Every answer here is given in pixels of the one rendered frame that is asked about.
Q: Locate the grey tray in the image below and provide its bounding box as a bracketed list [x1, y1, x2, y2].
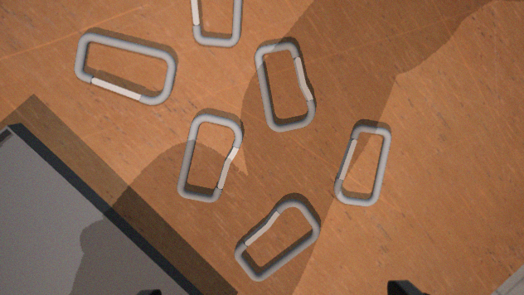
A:
[0, 124, 204, 295]

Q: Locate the grey carabiner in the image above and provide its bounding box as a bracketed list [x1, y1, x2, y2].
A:
[334, 124, 391, 206]
[74, 32, 176, 105]
[255, 41, 316, 133]
[234, 199, 320, 282]
[177, 114, 243, 203]
[191, 0, 242, 47]

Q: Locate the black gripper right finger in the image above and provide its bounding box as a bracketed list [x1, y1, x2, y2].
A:
[387, 280, 429, 295]

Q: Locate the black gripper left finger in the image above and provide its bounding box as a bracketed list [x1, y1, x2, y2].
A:
[137, 289, 162, 295]

